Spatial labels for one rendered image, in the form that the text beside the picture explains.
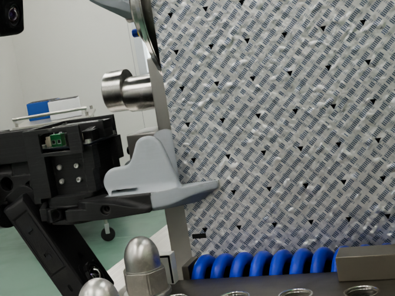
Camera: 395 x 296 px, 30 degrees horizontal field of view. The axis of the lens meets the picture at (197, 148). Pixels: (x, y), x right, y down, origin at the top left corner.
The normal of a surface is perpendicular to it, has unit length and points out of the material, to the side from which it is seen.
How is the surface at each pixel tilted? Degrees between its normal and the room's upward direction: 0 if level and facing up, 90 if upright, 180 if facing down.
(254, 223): 90
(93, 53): 90
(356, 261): 90
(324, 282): 0
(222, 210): 90
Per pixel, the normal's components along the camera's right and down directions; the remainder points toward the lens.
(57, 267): -0.29, 0.18
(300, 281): -0.15, -0.98
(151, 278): 0.66, 0.00
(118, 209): 0.06, 0.12
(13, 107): 0.94, -0.11
